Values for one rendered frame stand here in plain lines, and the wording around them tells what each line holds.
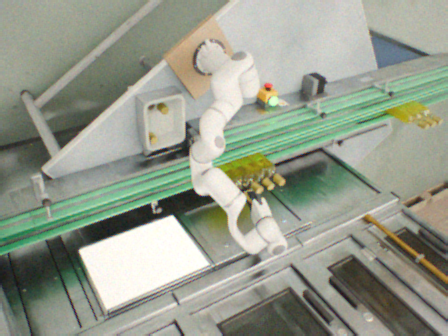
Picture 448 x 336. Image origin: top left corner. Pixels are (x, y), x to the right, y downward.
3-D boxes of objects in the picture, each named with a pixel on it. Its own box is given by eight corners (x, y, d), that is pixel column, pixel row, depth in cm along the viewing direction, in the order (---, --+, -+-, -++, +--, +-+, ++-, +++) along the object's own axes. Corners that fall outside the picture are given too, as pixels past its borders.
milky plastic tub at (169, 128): (139, 142, 186) (147, 152, 180) (134, 94, 173) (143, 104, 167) (176, 132, 194) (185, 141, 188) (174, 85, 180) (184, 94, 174)
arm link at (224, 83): (209, 122, 159) (195, 87, 147) (245, 81, 169) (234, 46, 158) (230, 128, 153) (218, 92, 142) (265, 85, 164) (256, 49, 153)
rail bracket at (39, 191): (32, 193, 168) (46, 229, 153) (21, 158, 158) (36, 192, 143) (45, 189, 170) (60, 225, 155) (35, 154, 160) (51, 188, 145)
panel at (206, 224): (74, 254, 170) (105, 319, 147) (73, 248, 168) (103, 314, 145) (264, 183, 209) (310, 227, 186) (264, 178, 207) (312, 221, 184)
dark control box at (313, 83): (300, 89, 222) (311, 96, 216) (302, 74, 217) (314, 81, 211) (313, 85, 225) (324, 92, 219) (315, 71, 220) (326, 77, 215)
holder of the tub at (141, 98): (140, 152, 190) (147, 161, 184) (135, 94, 173) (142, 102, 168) (176, 141, 197) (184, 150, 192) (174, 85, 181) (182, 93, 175)
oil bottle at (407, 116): (380, 109, 246) (421, 133, 227) (382, 100, 242) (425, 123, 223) (387, 107, 248) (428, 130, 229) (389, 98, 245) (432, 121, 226)
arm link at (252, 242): (240, 186, 152) (279, 229, 156) (212, 209, 155) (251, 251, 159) (240, 194, 144) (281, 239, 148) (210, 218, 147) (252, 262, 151)
